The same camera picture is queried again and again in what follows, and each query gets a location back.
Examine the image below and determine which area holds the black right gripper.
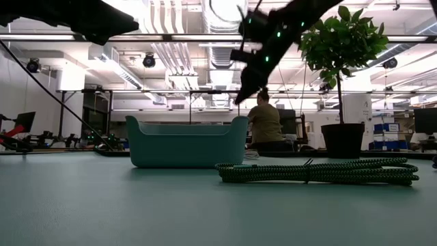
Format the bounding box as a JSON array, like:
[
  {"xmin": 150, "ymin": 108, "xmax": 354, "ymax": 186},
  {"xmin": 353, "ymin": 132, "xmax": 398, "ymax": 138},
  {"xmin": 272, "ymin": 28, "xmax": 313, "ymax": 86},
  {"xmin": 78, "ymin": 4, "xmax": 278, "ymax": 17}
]
[{"xmin": 230, "ymin": 10, "xmax": 302, "ymax": 105}]

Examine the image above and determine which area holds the green braided cable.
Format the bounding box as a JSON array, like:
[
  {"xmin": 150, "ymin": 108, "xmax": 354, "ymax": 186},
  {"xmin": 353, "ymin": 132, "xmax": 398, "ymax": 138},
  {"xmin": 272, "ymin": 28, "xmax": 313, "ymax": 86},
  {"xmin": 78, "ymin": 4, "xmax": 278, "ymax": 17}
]
[{"xmin": 214, "ymin": 156, "xmax": 420, "ymax": 187}]

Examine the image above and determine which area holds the standing person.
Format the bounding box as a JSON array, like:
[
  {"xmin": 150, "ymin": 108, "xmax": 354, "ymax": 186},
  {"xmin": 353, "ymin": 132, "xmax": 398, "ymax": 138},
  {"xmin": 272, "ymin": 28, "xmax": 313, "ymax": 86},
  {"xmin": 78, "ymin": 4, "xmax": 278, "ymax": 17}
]
[{"xmin": 247, "ymin": 87, "xmax": 295, "ymax": 153}]

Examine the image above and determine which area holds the teal plastic bin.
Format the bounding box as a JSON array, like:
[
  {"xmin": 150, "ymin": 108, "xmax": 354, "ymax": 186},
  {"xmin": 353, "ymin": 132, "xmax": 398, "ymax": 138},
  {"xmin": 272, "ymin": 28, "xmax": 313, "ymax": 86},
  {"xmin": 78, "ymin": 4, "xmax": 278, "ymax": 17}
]
[{"xmin": 125, "ymin": 115, "xmax": 250, "ymax": 169}]

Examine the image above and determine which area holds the potted green plant black pot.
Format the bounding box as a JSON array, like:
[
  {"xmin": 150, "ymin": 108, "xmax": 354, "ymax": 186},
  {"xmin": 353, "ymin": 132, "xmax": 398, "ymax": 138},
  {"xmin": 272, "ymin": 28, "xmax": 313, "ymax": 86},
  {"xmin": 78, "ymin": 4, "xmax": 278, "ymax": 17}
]
[{"xmin": 299, "ymin": 5, "xmax": 390, "ymax": 160}]

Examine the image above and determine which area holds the blue storage bin shelf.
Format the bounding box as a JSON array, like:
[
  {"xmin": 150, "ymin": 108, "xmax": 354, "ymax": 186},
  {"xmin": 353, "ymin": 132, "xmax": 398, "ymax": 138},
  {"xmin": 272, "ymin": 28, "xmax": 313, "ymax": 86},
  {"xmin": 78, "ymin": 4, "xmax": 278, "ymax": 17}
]
[{"xmin": 373, "ymin": 122, "xmax": 401, "ymax": 151}]

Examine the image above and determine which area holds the seated person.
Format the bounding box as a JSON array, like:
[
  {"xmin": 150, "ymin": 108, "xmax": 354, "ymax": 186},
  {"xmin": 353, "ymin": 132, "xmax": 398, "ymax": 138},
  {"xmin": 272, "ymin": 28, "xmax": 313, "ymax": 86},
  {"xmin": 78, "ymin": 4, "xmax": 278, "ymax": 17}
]
[{"xmin": 409, "ymin": 132, "xmax": 437, "ymax": 152}]

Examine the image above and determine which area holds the black computer monitor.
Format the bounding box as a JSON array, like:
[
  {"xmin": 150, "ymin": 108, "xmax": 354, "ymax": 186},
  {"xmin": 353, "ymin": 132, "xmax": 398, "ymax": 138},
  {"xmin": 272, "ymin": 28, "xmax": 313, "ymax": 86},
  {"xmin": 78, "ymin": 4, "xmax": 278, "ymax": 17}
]
[
  {"xmin": 14, "ymin": 111, "xmax": 36, "ymax": 133},
  {"xmin": 414, "ymin": 108, "xmax": 437, "ymax": 135}
]

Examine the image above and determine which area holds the teal table mat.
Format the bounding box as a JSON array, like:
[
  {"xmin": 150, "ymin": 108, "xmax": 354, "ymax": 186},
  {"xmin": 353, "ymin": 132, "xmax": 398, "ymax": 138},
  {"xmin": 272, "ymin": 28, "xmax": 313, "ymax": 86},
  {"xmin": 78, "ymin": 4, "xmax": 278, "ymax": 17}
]
[{"xmin": 0, "ymin": 150, "xmax": 437, "ymax": 246}]

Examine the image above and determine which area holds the red angled bar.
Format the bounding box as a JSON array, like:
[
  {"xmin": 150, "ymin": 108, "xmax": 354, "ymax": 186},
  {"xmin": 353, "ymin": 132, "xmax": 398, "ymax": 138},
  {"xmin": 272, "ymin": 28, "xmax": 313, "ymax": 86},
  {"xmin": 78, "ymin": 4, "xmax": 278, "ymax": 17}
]
[{"xmin": 0, "ymin": 124, "xmax": 25, "ymax": 146}]

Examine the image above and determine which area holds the silver ceiling duct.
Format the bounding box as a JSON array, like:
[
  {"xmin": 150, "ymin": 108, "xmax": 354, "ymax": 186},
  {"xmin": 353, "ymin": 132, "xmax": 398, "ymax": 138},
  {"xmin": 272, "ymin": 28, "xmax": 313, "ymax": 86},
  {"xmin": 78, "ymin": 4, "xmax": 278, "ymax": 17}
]
[{"xmin": 201, "ymin": 0, "xmax": 250, "ymax": 110}]

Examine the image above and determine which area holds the black ceiling camera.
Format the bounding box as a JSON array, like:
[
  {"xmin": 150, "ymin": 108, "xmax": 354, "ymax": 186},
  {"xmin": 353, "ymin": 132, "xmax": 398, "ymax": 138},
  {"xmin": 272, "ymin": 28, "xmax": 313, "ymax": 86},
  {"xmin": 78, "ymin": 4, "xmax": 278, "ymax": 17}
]
[
  {"xmin": 142, "ymin": 53, "xmax": 157, "ymax": 69},
  {"xmin": 26, "ymin": 57, "xmax": 41, "ymax": 74},
  {"xmin": 382, "ymin": 57, "xmax": 399, "ymax": 70}
]

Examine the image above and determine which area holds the black background workstation frame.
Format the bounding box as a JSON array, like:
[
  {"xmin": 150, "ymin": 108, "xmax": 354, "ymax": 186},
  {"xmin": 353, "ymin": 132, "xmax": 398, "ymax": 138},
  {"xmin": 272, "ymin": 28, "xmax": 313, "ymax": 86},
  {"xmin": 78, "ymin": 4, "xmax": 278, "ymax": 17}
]
[{"xmin": 56, "ymin": 88, "xmax": 240, "ymax": 137}]

